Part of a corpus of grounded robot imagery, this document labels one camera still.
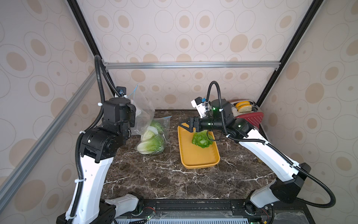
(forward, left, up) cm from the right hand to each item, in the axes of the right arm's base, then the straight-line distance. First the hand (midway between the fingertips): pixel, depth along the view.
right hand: (187, 121), depth 65 cm
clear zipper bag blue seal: (+12, +25, -8) cm, 29 cm away
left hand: (-3, +25, +11) cm, 28 cm away
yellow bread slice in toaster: (+31, -37, -15) cm, 50 cm away
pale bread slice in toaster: (+29, -39, -17) cm, 52 cm away
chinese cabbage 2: (+9, -10, -28) cm, 31 cm away
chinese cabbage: (+6, +23, -26) cm, 36 cm away
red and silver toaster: (+25, -46, -21) cm, 57 cm away
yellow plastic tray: (0, -4, -36) cm, 36 cm away
